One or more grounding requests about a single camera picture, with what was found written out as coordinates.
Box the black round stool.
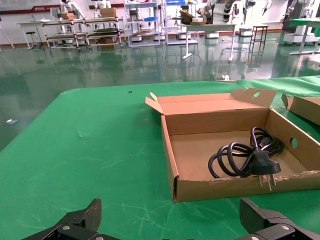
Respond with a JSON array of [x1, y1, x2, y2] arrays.
[[25, 31, 43, 51]]

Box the large brown carton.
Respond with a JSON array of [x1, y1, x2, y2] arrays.
[[100, 7, 118, 18]]

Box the white humanoid robot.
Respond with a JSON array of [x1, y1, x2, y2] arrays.
[[59, 0, 85, 20], [238, 0, 273, 38], [93, 0, 113, 11]]

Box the white workbench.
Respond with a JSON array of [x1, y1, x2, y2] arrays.
[[16, 21, 43, 50]]

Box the metal roller rack bench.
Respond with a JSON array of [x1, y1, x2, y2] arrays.
[[40, 16, 126, 51]]

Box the white shelf rack blue bins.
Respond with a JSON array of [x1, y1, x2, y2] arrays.
[[124, 0, 163, 48]]

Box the white table with T legs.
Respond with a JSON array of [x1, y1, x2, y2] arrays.
[[180, 23, 239, 63]]

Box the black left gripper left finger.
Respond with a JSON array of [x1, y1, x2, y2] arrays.
[[23, 198, 111, 240]]

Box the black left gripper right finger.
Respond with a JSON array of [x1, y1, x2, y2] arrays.
[[236, 197, 320, 240]]

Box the white shelf rack blue top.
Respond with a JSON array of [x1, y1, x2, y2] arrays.
[[162, 0, 199, 46]]

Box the cardboard box with upright lid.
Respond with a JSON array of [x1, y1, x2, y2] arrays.
[[281, 92, 320, 126]]

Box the small open brown carton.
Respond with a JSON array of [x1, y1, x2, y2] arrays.
[[179, 9, 208, 26]]

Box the black power cord with plug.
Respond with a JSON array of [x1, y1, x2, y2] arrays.
[[207, 126, 285, 193]]

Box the shallow open cardboard box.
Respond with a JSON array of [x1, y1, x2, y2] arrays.
[[144, 87, 320, 203]]

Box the green topped white table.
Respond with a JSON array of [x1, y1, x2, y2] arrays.
[[288, 18, 320, 56]]

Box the tall black metal stool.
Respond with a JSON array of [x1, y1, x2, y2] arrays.
[[249, 24, 269, 66]]

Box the green table cloth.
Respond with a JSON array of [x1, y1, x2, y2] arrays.
[[0, 74, 320, 240]]

